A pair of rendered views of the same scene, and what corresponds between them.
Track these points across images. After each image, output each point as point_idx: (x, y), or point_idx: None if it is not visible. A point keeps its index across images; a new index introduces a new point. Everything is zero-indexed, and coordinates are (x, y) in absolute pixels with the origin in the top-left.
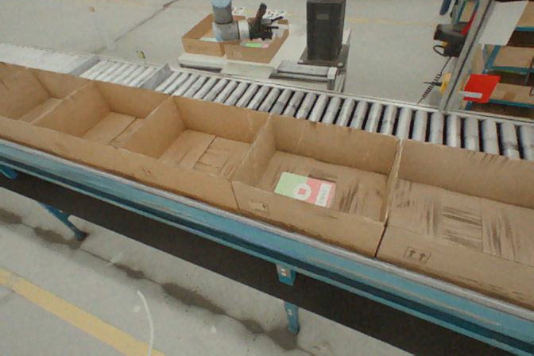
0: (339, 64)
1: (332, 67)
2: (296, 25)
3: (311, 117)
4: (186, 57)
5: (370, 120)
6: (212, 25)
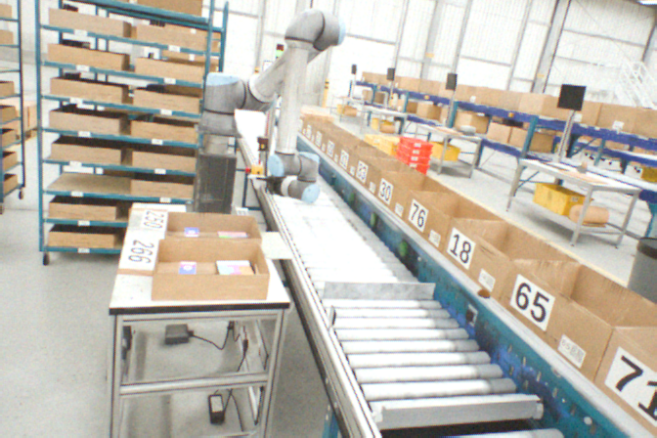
0: (232, 204)
1: (236, 209)
2: (129, 231)
3: (312, 213)
4: (279, 294)
5: (294, 199)
6: (317, 185)
